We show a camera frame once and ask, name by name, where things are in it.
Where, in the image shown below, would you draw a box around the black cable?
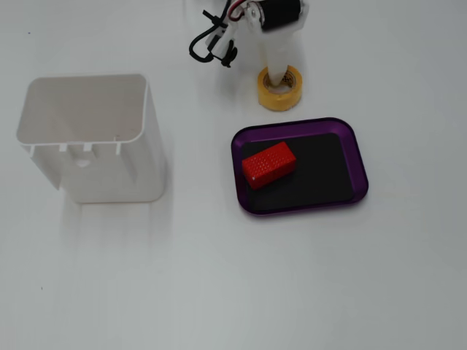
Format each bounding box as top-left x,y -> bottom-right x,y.
188,9 -> 224,63

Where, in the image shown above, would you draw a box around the white plastic bin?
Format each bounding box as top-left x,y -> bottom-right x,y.
15,73 -> 165,204

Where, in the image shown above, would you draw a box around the red perforated block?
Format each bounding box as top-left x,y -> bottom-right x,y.
241,141 -> 297,190

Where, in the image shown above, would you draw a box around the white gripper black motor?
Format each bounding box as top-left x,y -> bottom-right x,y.
243,0 -> 309,87

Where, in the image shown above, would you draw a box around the red and white wires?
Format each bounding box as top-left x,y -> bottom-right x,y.
220,0 -> 253,23

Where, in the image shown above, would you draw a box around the black tray mat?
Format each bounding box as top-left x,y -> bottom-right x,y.
241,132 -> 355,215

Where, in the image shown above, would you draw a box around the white camera mount black lens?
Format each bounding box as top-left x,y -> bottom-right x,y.
206,24 -> 239,69

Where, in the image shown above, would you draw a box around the yellow tape roll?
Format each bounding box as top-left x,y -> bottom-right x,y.
257,63 -> 304,112

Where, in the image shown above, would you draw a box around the purple metal tray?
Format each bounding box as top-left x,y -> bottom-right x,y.
231,117 -> 370,219

